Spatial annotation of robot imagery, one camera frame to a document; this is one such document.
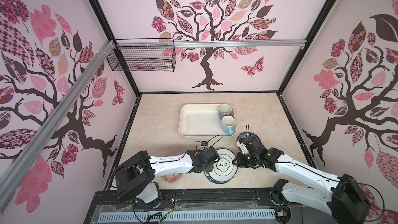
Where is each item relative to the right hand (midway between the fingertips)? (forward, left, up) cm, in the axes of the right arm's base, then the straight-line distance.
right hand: (232, 161), depth 81 cm
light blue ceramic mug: (+20, 0, +4) cm, 21 cm away
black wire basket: (+57, +52, +29) cm, 82 cm away
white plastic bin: (+30, +16, -5) cm, 34 cm away
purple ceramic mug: (+36, 0, -1) cm, 36 cm away
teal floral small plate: (+18, -13, -3) cm, 23 cm away
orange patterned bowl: (-7, +31, -1) cm, 32 cm away
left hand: (-2, +13, -5) cm, 14 cm away
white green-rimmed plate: (-4, +4, -2) cm, 7 cm away
